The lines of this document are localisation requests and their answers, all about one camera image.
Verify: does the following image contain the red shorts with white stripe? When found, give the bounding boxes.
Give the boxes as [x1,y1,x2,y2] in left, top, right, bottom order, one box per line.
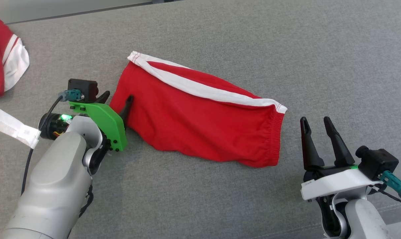
[109,51,288,168]

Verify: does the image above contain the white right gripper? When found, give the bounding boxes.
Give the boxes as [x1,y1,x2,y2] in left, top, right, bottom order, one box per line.
[300,116,375,201]

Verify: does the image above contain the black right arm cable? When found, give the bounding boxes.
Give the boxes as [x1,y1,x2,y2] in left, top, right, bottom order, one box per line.
[376,188,401,210]

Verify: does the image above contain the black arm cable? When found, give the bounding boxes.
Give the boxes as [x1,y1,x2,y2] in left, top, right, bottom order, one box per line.
[376,188,401,210]
[21,96,64,196]

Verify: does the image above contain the teal left camera connector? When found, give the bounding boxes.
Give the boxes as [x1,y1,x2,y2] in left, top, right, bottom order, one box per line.
[63,89,85,102]

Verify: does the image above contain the white tape cable tag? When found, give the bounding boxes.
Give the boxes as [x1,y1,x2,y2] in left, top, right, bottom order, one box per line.
[0,108,41,149]

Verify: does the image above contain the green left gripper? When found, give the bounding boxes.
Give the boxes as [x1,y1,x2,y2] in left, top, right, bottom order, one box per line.
[69,90,134,152]

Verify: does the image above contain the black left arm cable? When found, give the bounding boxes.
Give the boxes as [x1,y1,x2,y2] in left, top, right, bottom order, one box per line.
[21,96,64,196]

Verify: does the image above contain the teal right camera connector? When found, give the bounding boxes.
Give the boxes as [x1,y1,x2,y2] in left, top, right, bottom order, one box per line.
[380,171,401,199]

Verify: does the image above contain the teal camera connector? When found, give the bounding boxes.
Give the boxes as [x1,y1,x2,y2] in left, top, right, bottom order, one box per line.
[380,171,401,199]
[63,89,85,102]

